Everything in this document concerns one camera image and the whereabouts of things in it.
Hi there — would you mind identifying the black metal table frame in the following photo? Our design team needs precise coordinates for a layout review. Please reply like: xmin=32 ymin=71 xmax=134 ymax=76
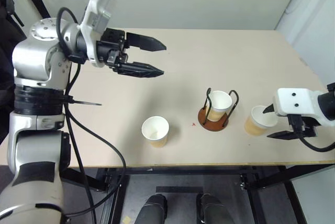
xmin=59 ymin=164 xmax=335 ymax=224

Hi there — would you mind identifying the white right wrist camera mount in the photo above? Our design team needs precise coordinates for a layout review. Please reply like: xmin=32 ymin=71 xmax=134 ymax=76
xmin=271 ymin=87 xmax=321 ymax=127

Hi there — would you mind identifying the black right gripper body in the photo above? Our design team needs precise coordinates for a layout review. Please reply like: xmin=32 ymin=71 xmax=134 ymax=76
xmin=287 ymin=114 xmax=318 ymax=139

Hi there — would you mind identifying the black equipment beside table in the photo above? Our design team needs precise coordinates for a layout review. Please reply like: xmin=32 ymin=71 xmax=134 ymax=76
xmin=0 ymin=0 xmax=27 ymax=142

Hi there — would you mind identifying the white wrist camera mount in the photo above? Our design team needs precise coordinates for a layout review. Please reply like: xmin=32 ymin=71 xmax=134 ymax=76
xmin=271 ymin=87 xmax=321 ymax=127
xmin=78 ymin=0 xmax=117 ymax=68

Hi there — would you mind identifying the white and tan paper cup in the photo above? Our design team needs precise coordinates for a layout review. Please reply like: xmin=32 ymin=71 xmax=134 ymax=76
xmin=243 ymin=105 xmax=278 ymax=137
xmin=207 ymin=90 xmax=233 ymax=123
xmin=141 ymin=115 xmax=170 ymax=149

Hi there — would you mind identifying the black zip tie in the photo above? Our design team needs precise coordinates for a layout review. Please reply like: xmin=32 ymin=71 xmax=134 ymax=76
xmin=62 ymin=98 xmax=103 ymax=107

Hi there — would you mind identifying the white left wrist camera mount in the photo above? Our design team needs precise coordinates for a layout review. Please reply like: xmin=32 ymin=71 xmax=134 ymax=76
xmin=78 ymin=0 xmax=117 ymax=68

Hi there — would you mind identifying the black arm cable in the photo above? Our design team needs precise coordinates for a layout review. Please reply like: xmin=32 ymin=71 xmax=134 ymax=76
xmin=57 ymin=6 xmax=127 ymax=219
xmin=287 ymin=115 xmax=335 ymax=153

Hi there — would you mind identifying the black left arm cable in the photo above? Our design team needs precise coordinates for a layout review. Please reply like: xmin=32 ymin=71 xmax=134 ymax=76
xmin=57 ymin=6 xmax=127 ymax=219

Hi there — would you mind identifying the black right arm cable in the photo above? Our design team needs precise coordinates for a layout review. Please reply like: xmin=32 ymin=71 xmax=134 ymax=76
xmin=287 ymin=115 xmax=335 ymax=153

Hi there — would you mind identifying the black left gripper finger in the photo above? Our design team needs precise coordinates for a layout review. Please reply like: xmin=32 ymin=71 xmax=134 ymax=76
xmin=126 ymin=32 xmax=168 ymax=52
xmin=117 ymin=61 xmax=165 ymax=79

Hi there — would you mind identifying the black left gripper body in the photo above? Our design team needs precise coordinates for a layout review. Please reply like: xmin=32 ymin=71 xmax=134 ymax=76
xmin=96 ymin=28 xmax=129 ymax=74

